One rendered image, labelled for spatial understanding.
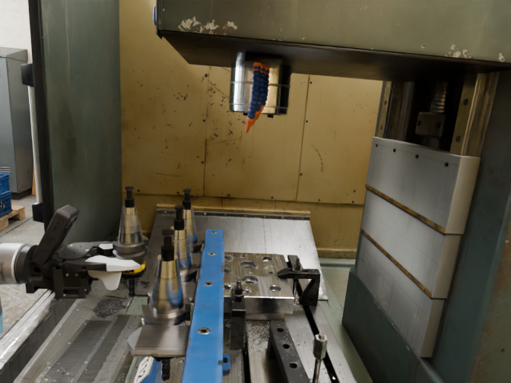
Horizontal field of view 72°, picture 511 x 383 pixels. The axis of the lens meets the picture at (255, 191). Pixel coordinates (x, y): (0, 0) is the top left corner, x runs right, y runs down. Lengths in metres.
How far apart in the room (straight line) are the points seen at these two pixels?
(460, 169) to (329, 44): 0.41
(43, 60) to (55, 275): 0.76
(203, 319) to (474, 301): 0.63
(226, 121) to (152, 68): 0.46
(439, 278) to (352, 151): 1.26
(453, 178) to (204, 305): 0.62
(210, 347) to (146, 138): 1.67
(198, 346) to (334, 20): 0.54
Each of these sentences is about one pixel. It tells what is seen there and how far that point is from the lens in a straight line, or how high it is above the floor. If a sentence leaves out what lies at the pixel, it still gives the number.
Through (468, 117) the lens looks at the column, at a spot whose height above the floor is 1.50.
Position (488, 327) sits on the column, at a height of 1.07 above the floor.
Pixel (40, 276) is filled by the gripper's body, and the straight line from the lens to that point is 0.77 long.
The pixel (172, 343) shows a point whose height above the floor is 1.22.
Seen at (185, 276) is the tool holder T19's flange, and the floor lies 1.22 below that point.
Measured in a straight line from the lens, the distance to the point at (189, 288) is 0.55.
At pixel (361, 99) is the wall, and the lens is 2.09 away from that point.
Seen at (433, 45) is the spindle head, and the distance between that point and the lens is 0.73.
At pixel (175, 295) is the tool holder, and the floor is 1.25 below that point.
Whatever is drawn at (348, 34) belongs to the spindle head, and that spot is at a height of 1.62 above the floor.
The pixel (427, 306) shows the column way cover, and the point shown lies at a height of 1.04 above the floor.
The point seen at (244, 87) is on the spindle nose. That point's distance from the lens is 0.89.
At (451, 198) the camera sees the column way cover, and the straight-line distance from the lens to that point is 0.89.
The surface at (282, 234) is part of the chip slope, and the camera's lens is 1.99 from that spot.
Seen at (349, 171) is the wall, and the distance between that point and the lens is 2.11.
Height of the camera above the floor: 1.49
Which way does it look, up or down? 14 degrees down
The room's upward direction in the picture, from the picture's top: 4 degrees clockwise
